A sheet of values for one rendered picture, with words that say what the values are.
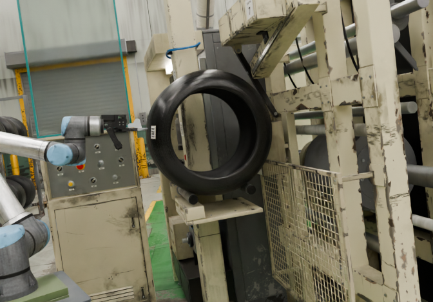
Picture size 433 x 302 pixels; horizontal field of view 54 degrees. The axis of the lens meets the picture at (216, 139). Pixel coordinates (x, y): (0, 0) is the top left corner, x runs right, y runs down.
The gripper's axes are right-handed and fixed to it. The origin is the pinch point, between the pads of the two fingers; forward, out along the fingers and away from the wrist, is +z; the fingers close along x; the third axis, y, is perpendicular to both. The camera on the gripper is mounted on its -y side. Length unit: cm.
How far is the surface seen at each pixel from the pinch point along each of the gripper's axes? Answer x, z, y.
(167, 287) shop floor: 125, 24, -122
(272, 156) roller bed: 18, 71, -15
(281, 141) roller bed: 18, 76, -7
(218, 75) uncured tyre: -11.4, 32.9, 24.8
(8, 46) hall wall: 975, -273, 215
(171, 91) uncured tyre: -10.1, 11.3, 17.6
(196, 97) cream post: 25.3, 29.5, 17.5
